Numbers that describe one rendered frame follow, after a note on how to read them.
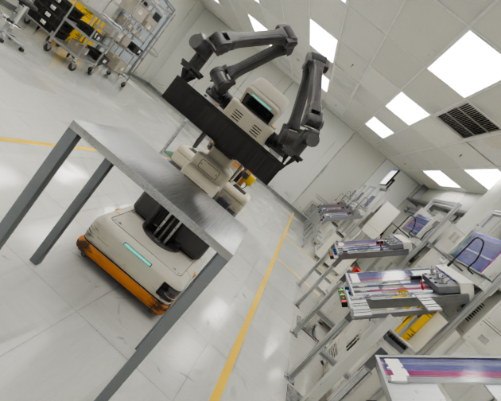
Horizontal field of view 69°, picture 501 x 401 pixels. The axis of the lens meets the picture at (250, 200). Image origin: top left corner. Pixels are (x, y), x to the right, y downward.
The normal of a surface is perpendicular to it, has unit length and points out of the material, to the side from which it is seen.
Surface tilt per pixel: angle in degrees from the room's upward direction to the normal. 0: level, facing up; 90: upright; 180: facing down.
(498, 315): 90
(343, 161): 90
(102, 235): 90
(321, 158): 90
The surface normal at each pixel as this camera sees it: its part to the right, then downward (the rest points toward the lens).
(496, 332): -0.16, 0.07
